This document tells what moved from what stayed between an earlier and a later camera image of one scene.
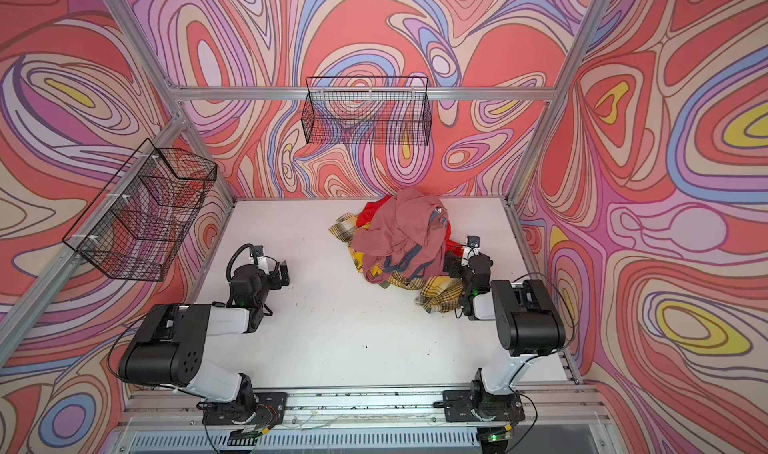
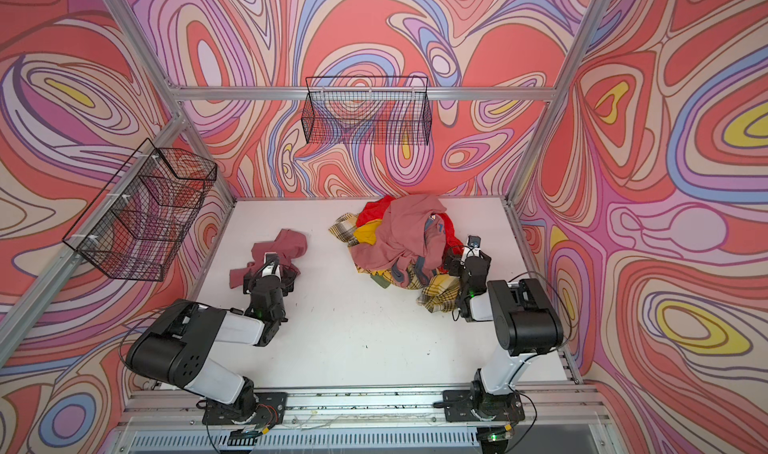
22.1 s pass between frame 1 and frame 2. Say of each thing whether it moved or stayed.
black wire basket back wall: stayed
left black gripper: moved
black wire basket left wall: stayed
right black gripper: stayed
